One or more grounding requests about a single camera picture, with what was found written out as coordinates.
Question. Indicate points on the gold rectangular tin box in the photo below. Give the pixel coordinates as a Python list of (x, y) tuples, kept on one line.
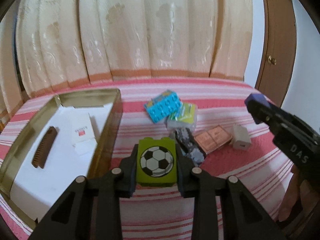
[(28, 192)]

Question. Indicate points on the floss pick plastic box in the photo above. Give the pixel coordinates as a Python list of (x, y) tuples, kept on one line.
[(184, 117)]

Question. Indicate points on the cream floral curtain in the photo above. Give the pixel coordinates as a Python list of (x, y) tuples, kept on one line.
[(50, 45)]

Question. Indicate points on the green soccer ball brick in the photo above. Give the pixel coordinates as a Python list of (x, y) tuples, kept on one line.
[(156, 162)]

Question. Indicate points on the copper metal card case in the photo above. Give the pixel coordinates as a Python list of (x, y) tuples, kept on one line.
[(212, 139)]

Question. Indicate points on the white cardboard box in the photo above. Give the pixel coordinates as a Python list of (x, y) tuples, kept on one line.
[(82, 134)]

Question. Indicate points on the brown wooden door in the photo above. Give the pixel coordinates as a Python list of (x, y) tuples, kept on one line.
[(280, 41)]

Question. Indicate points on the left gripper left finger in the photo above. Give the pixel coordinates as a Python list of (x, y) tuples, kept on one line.
[(90, 208)]

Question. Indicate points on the person's right hand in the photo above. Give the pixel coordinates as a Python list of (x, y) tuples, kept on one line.
[(297, 190)]

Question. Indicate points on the white USB charger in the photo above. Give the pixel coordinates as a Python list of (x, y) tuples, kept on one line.
[(241, 139)]

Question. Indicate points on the purple cube block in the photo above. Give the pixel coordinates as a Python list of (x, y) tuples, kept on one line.
[(260, 98)]

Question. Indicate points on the brown comb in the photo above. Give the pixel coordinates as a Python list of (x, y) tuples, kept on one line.
[(44, 147)]

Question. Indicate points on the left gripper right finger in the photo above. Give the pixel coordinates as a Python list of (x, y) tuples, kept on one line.
[(243, 217)]

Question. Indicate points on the blue toy brick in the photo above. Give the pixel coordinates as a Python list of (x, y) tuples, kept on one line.
[(162, 106)]

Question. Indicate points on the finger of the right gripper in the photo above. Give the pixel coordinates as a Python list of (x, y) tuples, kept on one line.
[(269, 114)]

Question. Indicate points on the brass door knob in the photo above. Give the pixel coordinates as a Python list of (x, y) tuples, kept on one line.
[(272, 60)]

